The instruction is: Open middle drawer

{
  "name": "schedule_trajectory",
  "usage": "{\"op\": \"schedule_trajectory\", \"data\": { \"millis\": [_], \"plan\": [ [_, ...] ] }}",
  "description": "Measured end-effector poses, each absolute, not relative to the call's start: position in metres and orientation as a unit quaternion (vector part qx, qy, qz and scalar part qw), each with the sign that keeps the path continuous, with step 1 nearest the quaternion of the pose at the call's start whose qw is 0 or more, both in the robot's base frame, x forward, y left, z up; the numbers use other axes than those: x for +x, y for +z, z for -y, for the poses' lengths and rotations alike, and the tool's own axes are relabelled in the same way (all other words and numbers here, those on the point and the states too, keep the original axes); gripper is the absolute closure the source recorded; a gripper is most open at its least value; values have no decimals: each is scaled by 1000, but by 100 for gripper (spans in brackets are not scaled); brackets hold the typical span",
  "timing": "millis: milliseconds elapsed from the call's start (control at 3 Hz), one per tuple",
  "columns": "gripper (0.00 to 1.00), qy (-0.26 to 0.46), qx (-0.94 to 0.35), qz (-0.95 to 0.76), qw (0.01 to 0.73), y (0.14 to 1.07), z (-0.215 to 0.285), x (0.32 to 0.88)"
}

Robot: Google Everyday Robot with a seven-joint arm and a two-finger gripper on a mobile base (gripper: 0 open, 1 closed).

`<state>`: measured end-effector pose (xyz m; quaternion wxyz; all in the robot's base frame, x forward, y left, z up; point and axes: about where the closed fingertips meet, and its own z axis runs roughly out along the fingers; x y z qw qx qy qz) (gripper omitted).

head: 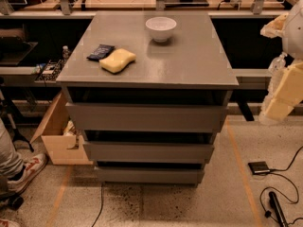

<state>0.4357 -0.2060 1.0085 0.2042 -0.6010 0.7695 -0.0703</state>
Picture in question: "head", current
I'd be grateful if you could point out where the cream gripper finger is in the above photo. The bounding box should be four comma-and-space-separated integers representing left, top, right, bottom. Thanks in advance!
260, 13, 288, 38
266, 61, 303, 121

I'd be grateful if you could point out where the grey drawer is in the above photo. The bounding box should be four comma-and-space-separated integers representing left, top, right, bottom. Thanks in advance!
95, 166, 205, 184
66, 103, 226, 132
83, 142, 214, 164

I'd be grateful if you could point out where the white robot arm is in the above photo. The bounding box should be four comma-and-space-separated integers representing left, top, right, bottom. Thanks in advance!
258, 0, 303, 125

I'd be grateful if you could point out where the grey drawer cabinet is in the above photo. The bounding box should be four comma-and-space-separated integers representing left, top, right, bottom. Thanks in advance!
57, 10, 238, 171

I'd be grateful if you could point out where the grey top drawer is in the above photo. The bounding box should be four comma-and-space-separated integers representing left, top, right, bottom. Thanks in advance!
66, 103, 226, 132

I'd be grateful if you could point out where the grey bottom drawer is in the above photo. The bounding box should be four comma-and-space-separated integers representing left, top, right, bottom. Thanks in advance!
95, 166, 205, 184

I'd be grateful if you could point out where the open cardboard box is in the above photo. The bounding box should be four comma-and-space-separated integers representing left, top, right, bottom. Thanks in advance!
30, 92, 93, 166

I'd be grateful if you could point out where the black power adapter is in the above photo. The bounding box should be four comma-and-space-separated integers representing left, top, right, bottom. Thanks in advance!
248, 161, 270, 175

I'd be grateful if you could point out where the black cylindrical tool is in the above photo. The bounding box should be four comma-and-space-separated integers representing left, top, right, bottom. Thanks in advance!
269, 191, 288, 227

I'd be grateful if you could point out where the white ceramic bowl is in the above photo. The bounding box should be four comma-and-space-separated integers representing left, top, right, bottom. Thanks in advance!
145, 17, 177, 43

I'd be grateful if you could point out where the yellow sponge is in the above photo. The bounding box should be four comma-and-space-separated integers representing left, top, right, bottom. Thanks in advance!
99, 48, 136, 74

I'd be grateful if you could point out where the dark blue snack packet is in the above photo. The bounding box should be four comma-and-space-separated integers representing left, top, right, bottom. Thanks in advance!
87, 44, 115, 61

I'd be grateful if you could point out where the small clear bottle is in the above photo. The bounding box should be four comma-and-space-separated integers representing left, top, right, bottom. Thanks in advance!
62, 45, 70, 62

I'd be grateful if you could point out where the tray of small parts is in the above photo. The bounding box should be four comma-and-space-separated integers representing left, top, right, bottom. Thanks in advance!
36, 60, 64, 81

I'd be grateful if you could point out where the red white sneaker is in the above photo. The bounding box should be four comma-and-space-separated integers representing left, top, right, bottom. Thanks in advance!
8, 153, 47, 194

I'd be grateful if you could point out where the black tripod stand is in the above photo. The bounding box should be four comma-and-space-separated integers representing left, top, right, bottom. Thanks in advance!
0, 90, 34, 152

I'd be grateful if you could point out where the grey trouser leg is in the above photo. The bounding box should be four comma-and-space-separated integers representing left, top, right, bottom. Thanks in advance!
0, 118, 24, 181

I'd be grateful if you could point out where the black floor cable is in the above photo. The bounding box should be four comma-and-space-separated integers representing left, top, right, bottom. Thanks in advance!
91, 183, 105, 227

